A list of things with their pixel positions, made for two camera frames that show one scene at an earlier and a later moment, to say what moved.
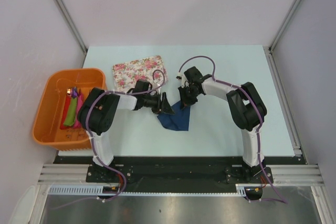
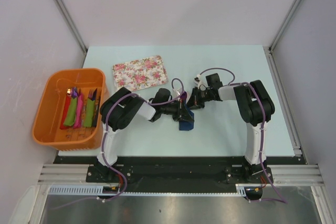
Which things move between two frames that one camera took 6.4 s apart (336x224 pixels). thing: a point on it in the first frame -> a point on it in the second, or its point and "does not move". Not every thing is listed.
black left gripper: (162, 105) -> (181, 114)
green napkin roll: (70, 117) does not move
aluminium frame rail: (64, 174) does not move
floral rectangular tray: (152, 69) does not move
